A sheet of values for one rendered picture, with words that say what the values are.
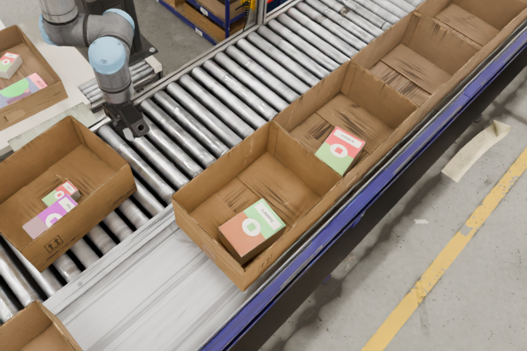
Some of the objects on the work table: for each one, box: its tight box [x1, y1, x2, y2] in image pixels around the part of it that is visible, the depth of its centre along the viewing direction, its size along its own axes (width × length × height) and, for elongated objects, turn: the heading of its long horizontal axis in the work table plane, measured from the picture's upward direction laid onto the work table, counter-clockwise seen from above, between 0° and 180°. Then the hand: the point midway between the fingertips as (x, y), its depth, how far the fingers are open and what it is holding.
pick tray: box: [0, 24, 68, 132], centre depth 177 cm, size 28×38×10 cm
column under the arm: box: [68, 0, 158, 67], centre depth 182 cm, size 26×26×33 cm
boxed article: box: [0, 52, 23, 80], centre depth 183 cm, size 6×10×5 cm, turn 164°
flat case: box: [0, 73, 48, 108], centre depth 175 cm, size 14×19×2 cm
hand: (134, 138), depth 147 cm, fingers closed
